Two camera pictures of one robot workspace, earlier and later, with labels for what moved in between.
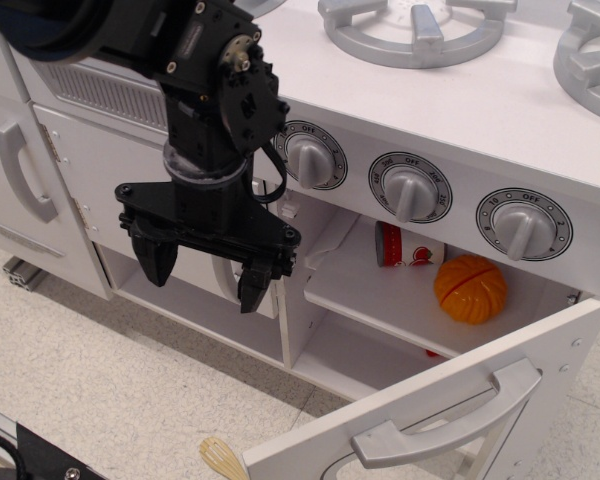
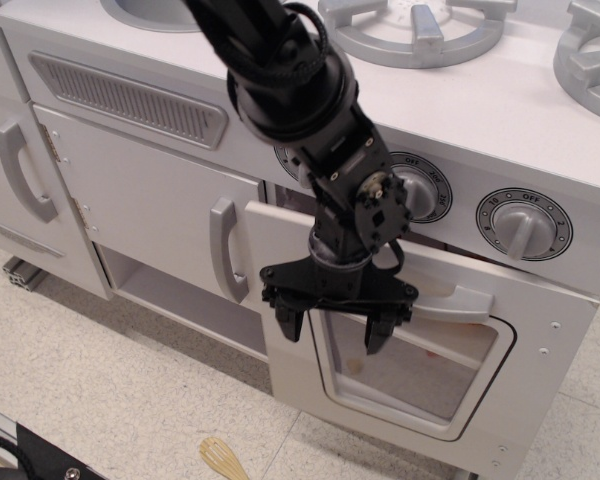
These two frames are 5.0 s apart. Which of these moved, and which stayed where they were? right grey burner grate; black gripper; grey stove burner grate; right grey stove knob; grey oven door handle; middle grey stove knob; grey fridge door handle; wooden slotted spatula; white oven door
Moved: white oven door; black gripper; grey oven door handle
Stayed: right grey burner grate; middle grey stove knob; grey fridge door handle; grey stove burner grate; right grey stove knob; wooden slotted spatula
